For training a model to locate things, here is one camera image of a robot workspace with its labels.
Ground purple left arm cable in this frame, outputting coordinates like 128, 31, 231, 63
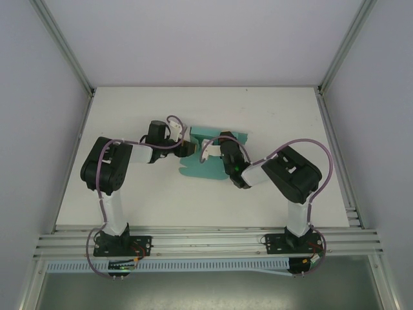
84, 115, 190, 281

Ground aluminium side rail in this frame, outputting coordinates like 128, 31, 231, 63
315, 92, 366, 231
50, 93, 96, 234

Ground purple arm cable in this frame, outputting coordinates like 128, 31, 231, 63
199, 137, 334, 278
84, 115, 190, 281

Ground aluminium cross rails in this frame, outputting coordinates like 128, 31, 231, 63
32, 224, 385, 260

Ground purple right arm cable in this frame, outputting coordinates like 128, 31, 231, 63
199, 137, 334, 278

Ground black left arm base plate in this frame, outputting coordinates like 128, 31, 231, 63
92, 234, 153, 258

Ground pale blue slotted cable duct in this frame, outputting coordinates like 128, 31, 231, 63
46, 256, 293, 276

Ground aluminium frame post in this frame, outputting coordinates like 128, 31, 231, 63
28, 0, 97, 98
317, 0, 379, 97

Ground teal corrugated cardboard box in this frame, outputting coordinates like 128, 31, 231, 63
179, 125, 248, 181

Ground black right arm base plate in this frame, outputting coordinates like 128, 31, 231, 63
263, 232, 325, 256

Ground black controller board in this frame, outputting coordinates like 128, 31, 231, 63
288, 254, 325, 278
107, 257, 139, 280

